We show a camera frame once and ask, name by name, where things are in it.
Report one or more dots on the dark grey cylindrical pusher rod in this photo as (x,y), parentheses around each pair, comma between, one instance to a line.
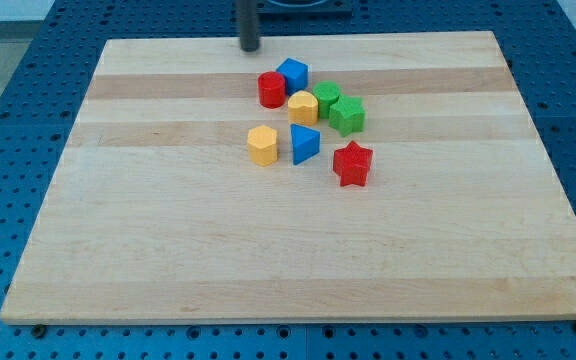
(248,25)

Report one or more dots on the green star block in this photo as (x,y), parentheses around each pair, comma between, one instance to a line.
(347,115)

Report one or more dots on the red star block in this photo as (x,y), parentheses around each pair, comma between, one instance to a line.
(352,164)

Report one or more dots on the light wooden board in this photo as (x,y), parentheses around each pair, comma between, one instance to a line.
(157,215)

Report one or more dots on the red cylinder block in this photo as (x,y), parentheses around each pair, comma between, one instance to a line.
(271,89)

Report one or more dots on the blue cube block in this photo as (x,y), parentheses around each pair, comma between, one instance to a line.
(295,74)

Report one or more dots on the yellow heart block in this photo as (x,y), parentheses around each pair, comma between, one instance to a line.
(303,108)

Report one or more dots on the green cylinder block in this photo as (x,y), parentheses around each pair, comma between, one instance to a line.
(326,93)

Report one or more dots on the yellow hexagon block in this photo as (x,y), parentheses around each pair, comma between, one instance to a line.
(262,142)

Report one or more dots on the blue triangle block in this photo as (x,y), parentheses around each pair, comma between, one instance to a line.
(305,143)

